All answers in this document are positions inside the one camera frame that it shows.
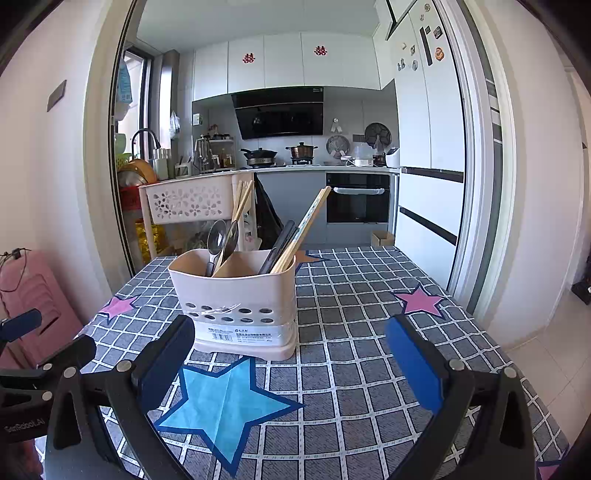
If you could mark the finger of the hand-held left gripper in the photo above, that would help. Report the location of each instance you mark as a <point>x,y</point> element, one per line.
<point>69,353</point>
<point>21,324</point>

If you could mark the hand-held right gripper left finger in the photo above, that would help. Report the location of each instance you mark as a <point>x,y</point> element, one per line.
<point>164,364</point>

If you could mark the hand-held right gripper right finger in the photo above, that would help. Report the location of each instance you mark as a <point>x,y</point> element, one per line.
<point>413,364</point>

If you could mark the pale plastic utensil holder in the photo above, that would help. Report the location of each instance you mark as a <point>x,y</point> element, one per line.
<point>258,295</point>

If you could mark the dark translucent plastic spoon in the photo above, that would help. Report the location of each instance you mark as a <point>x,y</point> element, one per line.
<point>216,237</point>
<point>231,240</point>

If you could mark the black chopstick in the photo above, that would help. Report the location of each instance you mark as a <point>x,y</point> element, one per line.
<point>274,249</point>
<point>284,244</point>

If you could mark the patterned wooden chopstick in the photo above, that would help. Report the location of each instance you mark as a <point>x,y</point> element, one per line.
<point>307,219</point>
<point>295,244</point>

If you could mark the plain wooden chopstick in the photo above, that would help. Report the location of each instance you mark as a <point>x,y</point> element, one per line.
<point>243,198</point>
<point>248,196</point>
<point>238,198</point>

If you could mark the pink folded plastic stool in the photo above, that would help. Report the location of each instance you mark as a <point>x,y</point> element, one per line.
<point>37,295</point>

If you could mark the grey checked tablecloth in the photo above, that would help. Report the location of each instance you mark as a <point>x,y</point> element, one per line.
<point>351,350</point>

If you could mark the pink star paper cutout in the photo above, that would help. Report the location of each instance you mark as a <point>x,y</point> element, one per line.
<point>117,307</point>
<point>422,300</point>

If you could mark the blue star paper cutout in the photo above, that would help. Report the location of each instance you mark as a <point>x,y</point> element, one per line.
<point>226,406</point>

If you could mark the gold foil package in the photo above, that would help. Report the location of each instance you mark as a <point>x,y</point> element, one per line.
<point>150,240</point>

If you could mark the small cardboard box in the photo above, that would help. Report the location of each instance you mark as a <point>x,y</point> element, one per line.
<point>382,239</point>

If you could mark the orange star paper cutout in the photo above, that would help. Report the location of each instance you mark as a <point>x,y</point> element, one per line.
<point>307,258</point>

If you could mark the beige plastic basket cart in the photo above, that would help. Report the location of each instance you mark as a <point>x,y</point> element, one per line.
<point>184,201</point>

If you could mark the red box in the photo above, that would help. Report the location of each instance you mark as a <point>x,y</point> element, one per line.
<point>130,197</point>

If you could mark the black built-in oven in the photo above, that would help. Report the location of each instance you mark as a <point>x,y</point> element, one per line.
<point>358,203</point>

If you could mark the black plastic bag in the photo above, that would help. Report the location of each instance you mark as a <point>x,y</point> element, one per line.
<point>268,217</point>

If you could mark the orange bowl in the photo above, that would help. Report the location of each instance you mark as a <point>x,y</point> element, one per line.
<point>136,171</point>

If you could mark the grey kitchen counter cabinet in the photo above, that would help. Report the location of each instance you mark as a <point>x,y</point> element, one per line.
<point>300,198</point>

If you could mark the white rice cooker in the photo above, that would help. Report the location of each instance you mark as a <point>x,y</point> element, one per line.
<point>392,158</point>

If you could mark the white plastic container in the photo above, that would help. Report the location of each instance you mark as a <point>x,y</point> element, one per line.
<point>363,154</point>

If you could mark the spice rack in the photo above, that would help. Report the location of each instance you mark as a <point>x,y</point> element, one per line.
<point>214,154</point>

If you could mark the kitchen faucet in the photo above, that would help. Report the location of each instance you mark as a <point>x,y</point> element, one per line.
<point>143,134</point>

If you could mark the black wok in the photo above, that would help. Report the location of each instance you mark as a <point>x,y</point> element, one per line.
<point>259,155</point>

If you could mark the copper cooking pot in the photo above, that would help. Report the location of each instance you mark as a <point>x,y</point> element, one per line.
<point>301,151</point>

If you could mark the white refrigerator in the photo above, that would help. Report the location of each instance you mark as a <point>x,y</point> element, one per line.
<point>425,115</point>

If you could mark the black range hood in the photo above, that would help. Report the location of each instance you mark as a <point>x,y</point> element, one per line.
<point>281,113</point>

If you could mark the red paper decal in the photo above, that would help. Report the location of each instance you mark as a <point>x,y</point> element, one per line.
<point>249,58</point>
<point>319,50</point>

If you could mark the group of fridge magnets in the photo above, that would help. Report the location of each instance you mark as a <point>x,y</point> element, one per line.
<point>427,32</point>

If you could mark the grey wall switch plate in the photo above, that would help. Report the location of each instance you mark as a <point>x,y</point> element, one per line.
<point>56,96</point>

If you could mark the white wall cabinets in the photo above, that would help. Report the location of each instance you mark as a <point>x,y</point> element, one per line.
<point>286,64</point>

